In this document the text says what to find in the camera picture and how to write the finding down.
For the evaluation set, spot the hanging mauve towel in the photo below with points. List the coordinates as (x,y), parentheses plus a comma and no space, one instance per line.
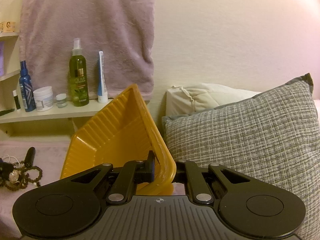
(122,29)

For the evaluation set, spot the black cylinder case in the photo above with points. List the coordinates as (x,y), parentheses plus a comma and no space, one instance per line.
(29,158)

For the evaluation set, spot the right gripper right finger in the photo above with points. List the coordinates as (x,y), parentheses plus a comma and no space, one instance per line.
(189,174)

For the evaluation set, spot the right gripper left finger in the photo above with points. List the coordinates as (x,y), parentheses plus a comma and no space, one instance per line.
(130,175)

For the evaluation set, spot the green olive spray bottle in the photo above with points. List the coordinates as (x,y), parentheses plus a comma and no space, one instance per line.
(78,86)

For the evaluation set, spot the dark green lying tube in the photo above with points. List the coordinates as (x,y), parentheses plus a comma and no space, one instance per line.
(7,111)

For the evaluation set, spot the cream pillow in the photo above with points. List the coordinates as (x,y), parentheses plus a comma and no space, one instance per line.
(193,98)

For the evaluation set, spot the small green-label jar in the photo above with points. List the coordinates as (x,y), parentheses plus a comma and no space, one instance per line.
(61,100)

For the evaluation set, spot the purple tube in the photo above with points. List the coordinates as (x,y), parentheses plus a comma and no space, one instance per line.
(2,58)

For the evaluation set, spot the black white lip balm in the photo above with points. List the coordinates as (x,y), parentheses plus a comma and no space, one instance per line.
(16,100)

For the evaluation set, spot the grey woven pillow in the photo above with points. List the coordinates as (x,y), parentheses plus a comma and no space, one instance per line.
(272,136)

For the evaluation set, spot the white cream jar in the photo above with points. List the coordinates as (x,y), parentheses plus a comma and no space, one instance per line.
(43,98)

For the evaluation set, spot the blue spray bottle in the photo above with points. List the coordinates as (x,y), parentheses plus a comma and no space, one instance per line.
(26,88)

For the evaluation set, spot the silver round watch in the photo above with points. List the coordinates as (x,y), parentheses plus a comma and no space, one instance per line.
(14,176)

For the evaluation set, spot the orange plastic tray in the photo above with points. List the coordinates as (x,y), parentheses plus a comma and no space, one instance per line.
(122,131)

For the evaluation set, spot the cardboard box on shelf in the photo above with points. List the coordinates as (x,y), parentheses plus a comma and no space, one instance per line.
(9,27)

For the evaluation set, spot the blue white tube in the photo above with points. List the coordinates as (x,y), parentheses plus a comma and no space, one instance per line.
(102,90)

